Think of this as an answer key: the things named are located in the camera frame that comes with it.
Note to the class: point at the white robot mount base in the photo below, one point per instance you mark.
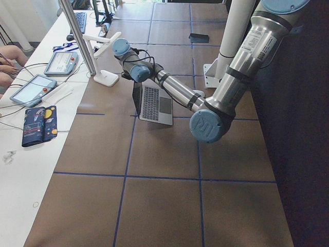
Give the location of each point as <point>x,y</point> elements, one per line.
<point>238,19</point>

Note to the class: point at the teach pendant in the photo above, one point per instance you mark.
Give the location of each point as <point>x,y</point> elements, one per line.
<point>61,63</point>
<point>33,91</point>

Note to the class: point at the aluminium frame post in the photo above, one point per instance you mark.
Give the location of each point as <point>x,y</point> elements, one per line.
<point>65,5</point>

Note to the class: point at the teach pendant near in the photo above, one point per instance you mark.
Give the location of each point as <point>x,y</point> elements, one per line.
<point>33,91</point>

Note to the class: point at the black folded mouse pad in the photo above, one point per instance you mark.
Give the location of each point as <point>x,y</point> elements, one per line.
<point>198,38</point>

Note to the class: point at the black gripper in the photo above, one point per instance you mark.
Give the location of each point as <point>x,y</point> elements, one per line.
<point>125,75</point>

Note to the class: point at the grey laptop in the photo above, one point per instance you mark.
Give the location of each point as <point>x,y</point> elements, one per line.
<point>152,103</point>

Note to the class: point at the dark blue space pouch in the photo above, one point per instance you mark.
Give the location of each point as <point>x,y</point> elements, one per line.
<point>40,125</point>

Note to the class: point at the black monitor stand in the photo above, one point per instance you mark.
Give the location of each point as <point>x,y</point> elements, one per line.
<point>102,17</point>

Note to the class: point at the black desk mouse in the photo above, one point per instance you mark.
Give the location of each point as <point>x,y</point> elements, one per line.
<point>70,37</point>

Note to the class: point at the person leg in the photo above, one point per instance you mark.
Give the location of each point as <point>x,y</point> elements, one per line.
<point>9,55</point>

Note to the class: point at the teach pendant far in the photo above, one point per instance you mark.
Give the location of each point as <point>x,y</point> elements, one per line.
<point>61,63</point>

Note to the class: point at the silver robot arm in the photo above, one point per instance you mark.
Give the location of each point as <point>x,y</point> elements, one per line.
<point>253,30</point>

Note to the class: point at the black keyboard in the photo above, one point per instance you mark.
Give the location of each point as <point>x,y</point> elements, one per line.
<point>81,18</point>

